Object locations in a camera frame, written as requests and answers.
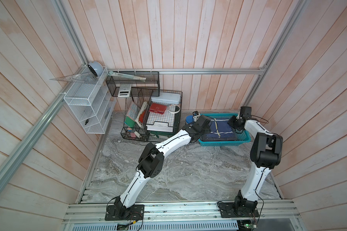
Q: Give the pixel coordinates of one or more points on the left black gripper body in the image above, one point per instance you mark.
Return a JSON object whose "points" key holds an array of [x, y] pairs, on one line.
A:
{"points": [[206, 130]]}

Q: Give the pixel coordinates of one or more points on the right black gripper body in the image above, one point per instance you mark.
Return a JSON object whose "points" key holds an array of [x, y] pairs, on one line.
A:
{"points": [[233, 122]]}

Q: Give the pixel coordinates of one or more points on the navy blue pillowcase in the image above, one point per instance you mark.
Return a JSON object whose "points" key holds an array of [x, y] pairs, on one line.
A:
{"points": [[220, 130]]}

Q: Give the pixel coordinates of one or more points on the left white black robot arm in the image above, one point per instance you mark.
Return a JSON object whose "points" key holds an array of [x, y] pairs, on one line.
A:
{"points": [[152, 158]]}

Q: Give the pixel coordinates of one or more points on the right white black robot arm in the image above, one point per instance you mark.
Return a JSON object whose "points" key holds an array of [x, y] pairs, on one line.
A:
{"points": [[265, 154]]}

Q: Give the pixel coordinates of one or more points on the teal plastic basket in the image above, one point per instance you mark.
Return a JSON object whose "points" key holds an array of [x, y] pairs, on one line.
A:
{"points": [[241, 138]]}

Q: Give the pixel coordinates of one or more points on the blue lidded pen jar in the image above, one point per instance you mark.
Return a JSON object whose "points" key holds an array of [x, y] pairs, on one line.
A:
{"points": [[189, 119]]}

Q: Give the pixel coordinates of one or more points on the white plastic box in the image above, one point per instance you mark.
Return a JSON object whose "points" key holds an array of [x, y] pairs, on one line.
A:
{"points": [[167, 98]]}

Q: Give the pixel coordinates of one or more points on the red wallet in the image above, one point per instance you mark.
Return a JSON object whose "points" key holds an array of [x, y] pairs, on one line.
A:
{"points": [[157, 108]]}

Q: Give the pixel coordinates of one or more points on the green book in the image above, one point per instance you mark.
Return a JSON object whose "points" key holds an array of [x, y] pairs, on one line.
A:
{"points": [[129, 122]]}

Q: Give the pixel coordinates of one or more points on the white calculator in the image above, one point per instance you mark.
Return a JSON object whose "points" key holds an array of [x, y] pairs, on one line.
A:
{"points": [[125, 90]]}

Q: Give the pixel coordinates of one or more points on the clear set square ruler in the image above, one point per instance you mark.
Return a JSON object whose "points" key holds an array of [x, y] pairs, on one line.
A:
{"points": [[122, 76]]}

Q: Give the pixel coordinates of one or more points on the small round grey clock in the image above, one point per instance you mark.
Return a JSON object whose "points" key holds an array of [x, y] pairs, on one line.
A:
{"points": [[95, 68]]}

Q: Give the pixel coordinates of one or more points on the clear triangle ruler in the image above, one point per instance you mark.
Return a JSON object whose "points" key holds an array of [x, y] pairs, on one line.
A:
{"points": [[77, 78]]}

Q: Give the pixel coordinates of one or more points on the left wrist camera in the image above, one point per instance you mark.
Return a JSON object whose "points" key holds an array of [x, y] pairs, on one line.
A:
{"points": [[196, 115]]}

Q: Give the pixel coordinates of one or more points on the black wire desk organizer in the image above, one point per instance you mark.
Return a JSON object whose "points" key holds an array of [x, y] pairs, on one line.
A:
{"points": [[149, 126]]}

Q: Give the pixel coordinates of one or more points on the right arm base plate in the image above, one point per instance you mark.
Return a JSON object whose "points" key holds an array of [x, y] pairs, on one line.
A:
{"points": [[238, 210]]}

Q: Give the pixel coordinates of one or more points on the aluminium front rail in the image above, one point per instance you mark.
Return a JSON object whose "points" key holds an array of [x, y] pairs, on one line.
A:
{"points": [[179, 211]]}

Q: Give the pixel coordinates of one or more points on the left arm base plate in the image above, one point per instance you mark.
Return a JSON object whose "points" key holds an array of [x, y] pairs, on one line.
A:
{"points": [[116, 212]]}

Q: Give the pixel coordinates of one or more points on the white wire wall shelf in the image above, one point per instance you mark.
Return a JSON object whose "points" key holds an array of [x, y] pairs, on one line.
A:
{"points": [[91, 104]]}

